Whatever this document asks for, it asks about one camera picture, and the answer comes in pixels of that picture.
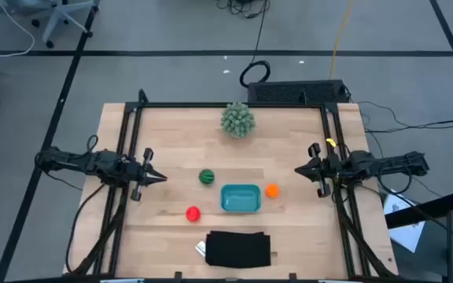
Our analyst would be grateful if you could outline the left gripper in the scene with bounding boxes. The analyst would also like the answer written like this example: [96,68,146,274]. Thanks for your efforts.
[123,148,168,202]

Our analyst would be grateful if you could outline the black perforated box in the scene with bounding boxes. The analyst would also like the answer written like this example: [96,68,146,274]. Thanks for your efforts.
[247,79,350,105]

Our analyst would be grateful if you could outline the green potted succulent plant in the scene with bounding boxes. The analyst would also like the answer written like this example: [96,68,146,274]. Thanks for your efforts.
[220,101,256,139]

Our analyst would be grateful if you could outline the yellow cable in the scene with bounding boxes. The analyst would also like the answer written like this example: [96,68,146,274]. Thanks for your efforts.
[328,0,355,79]

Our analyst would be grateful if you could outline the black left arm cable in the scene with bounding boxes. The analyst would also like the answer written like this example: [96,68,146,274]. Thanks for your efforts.
[65,182,106,274]

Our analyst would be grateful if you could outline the office chair base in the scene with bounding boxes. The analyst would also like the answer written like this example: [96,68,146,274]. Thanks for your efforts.
[0,0,100,49]

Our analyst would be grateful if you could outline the teal plastic tupperware container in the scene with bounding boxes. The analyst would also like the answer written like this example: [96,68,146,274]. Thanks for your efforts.
[219,183,262,214]

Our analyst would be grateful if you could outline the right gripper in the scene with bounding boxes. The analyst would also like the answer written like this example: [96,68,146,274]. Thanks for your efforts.
[294,142,344,198]

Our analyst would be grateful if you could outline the thin black floor cables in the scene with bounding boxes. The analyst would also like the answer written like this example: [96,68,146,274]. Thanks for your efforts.
[358,100,453,135]

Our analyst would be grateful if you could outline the black metal table frame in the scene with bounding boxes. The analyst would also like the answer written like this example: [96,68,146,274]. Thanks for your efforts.
[67,88,399,278]

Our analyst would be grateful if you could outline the red toy fruit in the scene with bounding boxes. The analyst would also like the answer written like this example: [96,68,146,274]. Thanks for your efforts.
[185,205,202,223]

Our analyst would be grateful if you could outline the green striped watermelon toy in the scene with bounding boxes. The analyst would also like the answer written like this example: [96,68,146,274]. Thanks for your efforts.
[198,168,215,186]

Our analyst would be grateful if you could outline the black slanted bar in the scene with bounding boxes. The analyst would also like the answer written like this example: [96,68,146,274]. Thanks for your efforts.
[385,190,453,230]

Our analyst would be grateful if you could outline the white paper sheet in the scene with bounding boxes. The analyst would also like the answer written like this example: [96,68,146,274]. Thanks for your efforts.
[383,190,426,253]

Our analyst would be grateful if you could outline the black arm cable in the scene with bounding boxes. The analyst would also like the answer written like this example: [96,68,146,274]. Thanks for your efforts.
[65,182,106,274]
[375,172,413,197]

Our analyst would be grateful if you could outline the black coiled cable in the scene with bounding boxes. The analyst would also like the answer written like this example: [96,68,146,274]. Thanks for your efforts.
[238,0,271,89]

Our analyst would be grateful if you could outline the white cable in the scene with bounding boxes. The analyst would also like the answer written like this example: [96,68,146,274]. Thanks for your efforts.
[0,0,36,58]

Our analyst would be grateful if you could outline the black folded cloth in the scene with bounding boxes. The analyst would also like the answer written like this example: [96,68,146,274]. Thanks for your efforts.
[204,230,272,269]

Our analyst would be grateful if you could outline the orange toy fruit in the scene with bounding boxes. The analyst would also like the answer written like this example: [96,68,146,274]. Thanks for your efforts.
[265,183,281,200]

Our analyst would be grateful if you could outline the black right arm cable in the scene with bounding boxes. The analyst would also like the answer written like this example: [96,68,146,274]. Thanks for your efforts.
[375,172,413,197]

